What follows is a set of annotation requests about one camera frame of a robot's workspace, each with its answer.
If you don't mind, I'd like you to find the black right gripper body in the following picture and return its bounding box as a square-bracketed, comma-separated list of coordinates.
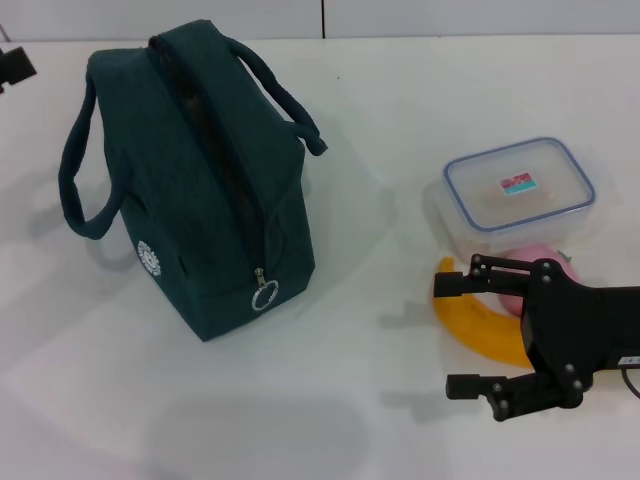
[519, 258, 640, 397]

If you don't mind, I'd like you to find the yellow toy banana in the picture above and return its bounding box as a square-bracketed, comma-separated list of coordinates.
[432, 255, 536, 371]

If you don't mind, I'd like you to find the pink toy peach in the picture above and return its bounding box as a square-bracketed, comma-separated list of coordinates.
[499, 243, 581, 316]

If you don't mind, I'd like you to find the clear lunch box blue seal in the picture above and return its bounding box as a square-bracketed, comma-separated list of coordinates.
[433, 135, 597, 259]

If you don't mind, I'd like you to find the dark teal insulated lunch bag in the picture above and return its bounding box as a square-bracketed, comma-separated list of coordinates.
[58, 18, 329, 345]

